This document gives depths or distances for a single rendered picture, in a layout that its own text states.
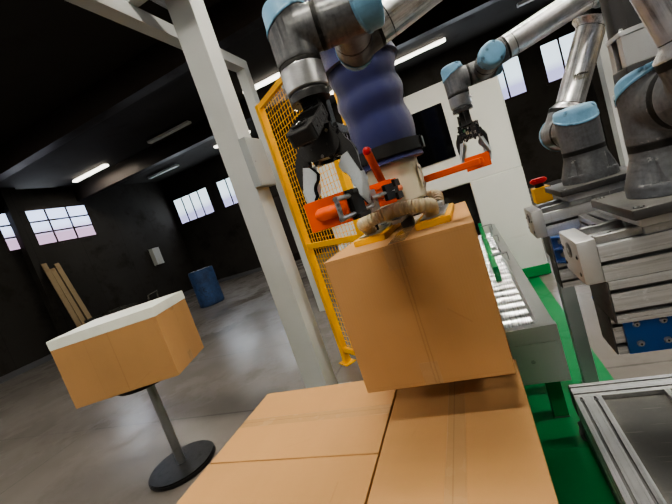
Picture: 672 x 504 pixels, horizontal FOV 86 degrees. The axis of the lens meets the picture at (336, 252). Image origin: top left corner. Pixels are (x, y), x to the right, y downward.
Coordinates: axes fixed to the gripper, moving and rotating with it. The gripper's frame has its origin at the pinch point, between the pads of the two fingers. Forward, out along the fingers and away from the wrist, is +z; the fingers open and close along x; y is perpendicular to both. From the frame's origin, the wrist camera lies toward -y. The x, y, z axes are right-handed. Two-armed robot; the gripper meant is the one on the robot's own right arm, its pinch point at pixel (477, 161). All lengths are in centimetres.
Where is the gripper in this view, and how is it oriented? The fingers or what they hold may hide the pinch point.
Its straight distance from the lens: 149.5
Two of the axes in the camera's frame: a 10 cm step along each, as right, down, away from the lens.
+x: 8.9, -2.6, -3.8
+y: -3.2, 2.3, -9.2
